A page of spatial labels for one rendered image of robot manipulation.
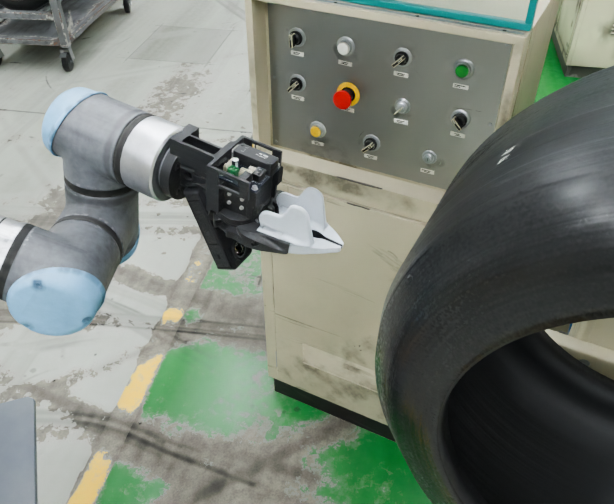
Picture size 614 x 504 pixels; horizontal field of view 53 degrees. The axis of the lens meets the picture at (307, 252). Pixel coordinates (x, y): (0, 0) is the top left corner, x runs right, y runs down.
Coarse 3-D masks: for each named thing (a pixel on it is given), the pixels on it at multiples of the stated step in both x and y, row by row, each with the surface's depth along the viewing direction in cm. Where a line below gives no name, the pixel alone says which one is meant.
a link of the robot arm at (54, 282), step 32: (0, 224) 66; (64, 224) 72; (96, 224) 73; (0, 256) 65; (32, 256) 66; (64, 256) 67; (96, 256) 70; (0, 288) 66; (32, 288) 64; (64, 288) 64; (96, 288) 68; (32, 320) 67; (64, 320) 67
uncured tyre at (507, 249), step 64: (512, 128) 57; (576, 128) 47; (448, 192) 61; (512, 192) 46; (576, 192) 42; (448, 256) 49; (512, 256) 44; (576, 256) 41; (384, 320) 58; (448, 320) 49; (512, 320) 46; (576, 320) 43; (384, 384) 61; (448, 384) 53; (512, 384) 84; (576, 384) 83; (448, 448) 60; (512, 448) 80; (576, 448) 83
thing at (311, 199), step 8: (304, 192) 67; (312, 192) 66; (320, 192) 66; (280, 200) 69; (288, 200) 68; (296, 200) 68; (304, 200) 67; (312, 200) 67; (320, 200) 66; (280, 208) 69; (304, 208) 68; (312, 208) 67; (320, 208) 67; (312, 216) 68; (320, 216) 67; (312, 224) 68; (320, 224) 68; (328, 224) 68; (312, 232) 68; (320, 232) 67; (328, 232) 68; (336, 240) 67
